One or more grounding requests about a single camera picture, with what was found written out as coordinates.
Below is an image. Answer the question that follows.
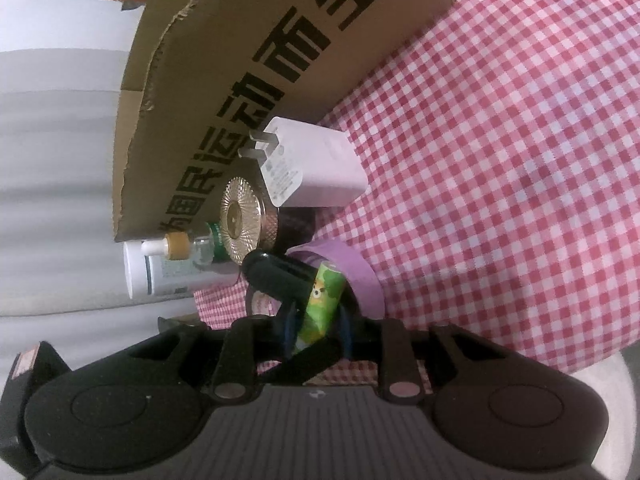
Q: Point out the green glue stick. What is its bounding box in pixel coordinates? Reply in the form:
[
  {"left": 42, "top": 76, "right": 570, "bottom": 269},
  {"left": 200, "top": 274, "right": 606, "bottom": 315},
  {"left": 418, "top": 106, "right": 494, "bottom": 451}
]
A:
[{"left": 292, "top": 261, "right": 347, "bottom": 354}]

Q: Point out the green dropper bottle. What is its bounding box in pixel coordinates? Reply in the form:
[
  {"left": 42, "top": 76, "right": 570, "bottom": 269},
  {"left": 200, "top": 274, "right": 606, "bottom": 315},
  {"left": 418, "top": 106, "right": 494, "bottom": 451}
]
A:
[{"left": 141, "top": 222, "right": 231, "bottom": 266}]

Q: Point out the gold lidded jar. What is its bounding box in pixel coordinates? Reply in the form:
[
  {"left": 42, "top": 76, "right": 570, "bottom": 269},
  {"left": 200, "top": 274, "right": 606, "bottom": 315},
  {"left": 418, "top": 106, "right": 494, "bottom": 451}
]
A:
[{"left": 219, "top": 177, "right": 316, "bottom": 266}]

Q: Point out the white pill bottle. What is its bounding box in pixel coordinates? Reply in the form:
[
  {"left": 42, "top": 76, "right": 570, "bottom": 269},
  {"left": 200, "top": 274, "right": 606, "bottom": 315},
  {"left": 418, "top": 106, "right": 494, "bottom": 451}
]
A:
[{"left": 122, "top": 237, "right": 241, "bottom": 302}]

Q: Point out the purple plastic lid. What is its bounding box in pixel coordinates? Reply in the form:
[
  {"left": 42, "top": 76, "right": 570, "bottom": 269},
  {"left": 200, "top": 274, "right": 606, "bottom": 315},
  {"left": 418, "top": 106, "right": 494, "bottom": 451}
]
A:
[{"left": 286, "top": 240, "right": 386, "bottom": 320}]

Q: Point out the white power adapter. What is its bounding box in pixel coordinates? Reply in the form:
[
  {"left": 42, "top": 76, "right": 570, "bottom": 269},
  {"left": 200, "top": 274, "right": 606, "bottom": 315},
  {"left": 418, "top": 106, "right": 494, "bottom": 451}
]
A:
[{"left": 239, "top": 117, "right": 369, "bottom": 208}]

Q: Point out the black cylinder tube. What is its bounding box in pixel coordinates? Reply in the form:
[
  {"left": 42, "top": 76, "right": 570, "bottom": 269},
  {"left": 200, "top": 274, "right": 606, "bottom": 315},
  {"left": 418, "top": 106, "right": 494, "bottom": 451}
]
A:
[{"left": 258, "top": 302, "right": 352, "bottom": 386}]

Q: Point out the black oval case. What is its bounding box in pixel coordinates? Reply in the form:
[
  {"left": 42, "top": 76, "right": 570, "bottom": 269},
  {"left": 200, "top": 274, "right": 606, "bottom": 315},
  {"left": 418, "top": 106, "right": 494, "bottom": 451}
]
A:
[{"left": 241, "top": 250, "right": 317, "bottom": 304}]

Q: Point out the red checkered tablecloth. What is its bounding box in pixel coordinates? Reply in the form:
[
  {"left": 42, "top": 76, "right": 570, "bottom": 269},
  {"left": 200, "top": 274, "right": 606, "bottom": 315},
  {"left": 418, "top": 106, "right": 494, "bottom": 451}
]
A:
[{"left": 192, "top": 0, "right": 640, "bottom": 396}]

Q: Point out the brown cardboard box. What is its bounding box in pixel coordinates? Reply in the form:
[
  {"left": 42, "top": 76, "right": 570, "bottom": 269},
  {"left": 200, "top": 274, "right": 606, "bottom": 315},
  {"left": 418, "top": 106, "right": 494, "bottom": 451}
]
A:
[{"left": 113, "top": 0, "right": 454, "bottom": 242}]

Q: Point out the white curtain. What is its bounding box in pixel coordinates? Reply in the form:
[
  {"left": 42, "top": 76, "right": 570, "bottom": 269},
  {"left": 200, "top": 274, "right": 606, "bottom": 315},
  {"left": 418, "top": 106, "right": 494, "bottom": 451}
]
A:
[{"left": 1, "top": 0, "right": 195, "bottom": 370}]

